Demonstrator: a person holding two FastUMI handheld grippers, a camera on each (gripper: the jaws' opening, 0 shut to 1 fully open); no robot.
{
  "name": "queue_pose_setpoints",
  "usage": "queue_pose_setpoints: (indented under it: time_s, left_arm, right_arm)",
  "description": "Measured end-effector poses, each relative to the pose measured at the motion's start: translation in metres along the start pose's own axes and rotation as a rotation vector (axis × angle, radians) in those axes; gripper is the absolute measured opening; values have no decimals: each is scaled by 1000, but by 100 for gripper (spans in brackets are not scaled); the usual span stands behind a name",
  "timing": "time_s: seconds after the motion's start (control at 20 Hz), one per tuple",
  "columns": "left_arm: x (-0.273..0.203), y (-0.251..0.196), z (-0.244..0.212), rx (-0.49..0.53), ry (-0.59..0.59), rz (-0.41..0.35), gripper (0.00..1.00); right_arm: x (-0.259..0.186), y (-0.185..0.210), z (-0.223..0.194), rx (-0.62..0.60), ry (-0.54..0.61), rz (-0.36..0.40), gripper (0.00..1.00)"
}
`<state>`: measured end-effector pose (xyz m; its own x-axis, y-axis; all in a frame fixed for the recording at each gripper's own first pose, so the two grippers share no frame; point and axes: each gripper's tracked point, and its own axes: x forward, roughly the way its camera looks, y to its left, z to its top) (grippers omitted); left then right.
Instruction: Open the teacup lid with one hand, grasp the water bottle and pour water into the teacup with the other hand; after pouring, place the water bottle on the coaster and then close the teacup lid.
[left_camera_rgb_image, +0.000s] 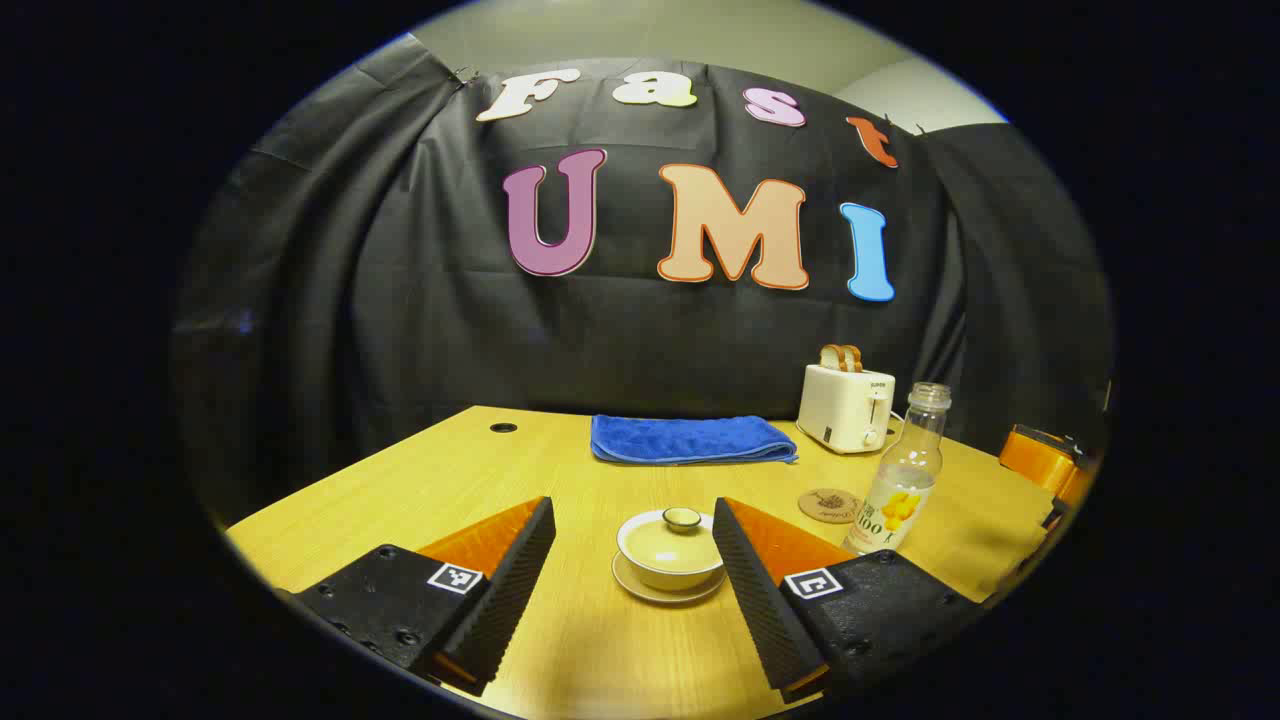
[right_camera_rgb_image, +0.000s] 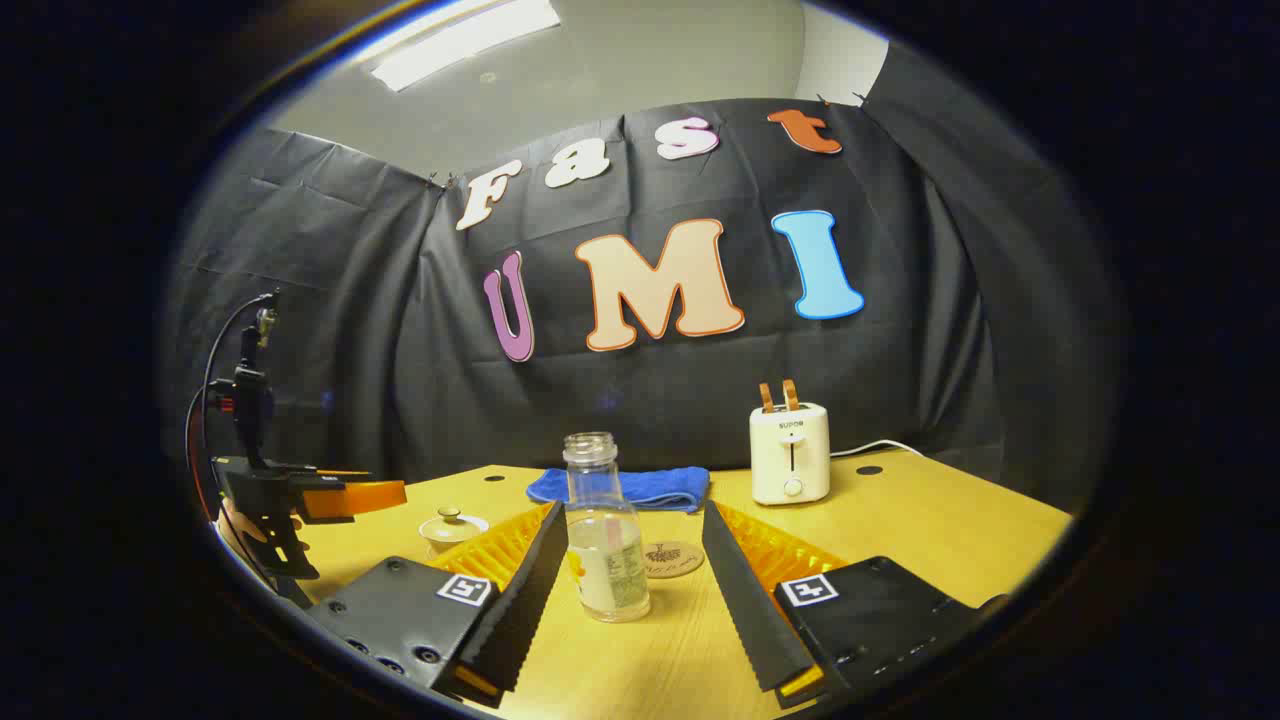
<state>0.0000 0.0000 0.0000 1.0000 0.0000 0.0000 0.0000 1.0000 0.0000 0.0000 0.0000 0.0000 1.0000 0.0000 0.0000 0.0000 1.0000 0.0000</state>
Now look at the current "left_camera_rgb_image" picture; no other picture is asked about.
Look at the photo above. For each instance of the white saucer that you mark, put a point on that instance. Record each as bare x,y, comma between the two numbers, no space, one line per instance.
650,595

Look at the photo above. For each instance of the white toaster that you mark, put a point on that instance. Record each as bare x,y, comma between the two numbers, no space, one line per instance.
840,410

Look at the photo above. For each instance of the white teacup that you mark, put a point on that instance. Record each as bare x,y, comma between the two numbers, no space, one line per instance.
660,578

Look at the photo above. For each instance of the round cork coaster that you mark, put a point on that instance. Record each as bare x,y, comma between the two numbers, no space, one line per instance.
826,505

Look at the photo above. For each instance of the clear plastic water bottle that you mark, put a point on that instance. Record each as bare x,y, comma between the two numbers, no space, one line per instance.
893,512

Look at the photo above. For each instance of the bread slice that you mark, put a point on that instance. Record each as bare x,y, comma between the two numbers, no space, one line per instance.
830,358
853,359

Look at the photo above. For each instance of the yellow teacup lid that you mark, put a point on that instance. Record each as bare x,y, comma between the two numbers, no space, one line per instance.
668,548

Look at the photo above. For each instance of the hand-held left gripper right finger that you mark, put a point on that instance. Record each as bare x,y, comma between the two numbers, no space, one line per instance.
757,592

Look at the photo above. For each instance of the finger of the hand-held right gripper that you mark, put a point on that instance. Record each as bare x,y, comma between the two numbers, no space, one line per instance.
1035,460

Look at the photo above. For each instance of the blue folded towel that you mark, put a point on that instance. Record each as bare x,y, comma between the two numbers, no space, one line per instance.
690,440

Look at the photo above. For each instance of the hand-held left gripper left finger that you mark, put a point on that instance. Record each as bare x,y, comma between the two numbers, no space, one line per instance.
508,592

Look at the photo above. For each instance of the black backdrop cloth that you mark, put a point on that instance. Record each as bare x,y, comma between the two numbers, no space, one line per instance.
400,330

